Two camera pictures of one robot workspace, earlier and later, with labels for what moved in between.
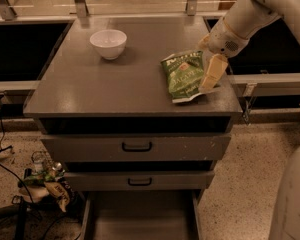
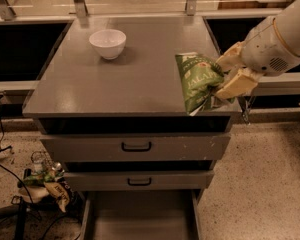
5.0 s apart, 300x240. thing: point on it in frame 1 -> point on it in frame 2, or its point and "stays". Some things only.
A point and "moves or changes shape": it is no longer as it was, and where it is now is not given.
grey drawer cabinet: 141,162 stays
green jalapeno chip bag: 183,73 moves or changes shape
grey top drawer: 132,147 stays
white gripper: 224,40 -> 264,52
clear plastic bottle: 38,158 stays
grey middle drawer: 139,180 stays
